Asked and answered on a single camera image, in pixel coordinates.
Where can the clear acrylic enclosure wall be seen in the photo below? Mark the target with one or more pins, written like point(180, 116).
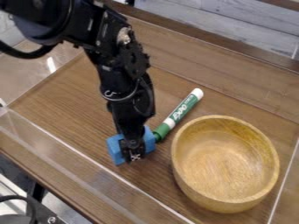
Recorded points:
point(56, 127)

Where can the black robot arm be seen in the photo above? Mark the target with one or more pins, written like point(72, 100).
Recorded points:
point(94, 27)

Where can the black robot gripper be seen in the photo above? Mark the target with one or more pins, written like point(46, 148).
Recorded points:
point(132, 109)

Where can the black metal table frame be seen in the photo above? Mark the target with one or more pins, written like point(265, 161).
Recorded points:
point(27, 203)

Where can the blue foam block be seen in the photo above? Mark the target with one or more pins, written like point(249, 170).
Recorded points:
point(124, 156)

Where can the green Expo marker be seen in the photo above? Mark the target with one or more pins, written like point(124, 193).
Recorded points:
point(178, 114)

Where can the brown wooden bowl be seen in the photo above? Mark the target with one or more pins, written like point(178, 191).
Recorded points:
point(225, 163)

